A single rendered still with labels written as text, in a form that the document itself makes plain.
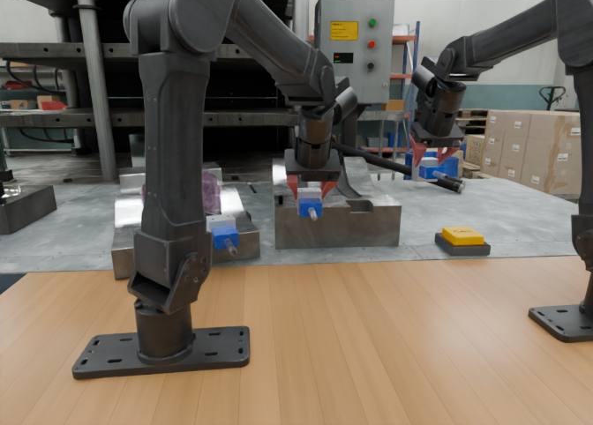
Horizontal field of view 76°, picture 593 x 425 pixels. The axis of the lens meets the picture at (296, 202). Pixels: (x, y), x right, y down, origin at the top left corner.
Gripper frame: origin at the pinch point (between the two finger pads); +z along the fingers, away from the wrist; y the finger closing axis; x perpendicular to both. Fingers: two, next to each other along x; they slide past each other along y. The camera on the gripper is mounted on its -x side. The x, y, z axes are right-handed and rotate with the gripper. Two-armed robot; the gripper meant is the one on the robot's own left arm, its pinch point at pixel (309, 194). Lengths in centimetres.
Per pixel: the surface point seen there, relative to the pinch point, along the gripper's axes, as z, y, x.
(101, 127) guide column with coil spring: 30, 70, -69
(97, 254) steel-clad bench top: 9.5, 42.4, 6.9
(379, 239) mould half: 7.2, -14.9, 6.1
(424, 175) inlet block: 1.8, -27.3, -7.8
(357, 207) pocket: 4.6, -11.0, -0.6
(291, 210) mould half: 1.5, 3.6, 2.9
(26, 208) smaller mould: 16, 67, -13
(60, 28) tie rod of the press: 24, 112, -147
